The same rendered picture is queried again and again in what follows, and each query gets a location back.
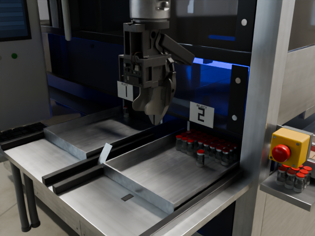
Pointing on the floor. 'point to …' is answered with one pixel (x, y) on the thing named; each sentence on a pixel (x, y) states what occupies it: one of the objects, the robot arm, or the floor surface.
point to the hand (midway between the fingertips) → (157, 117)
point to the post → (262, 108)
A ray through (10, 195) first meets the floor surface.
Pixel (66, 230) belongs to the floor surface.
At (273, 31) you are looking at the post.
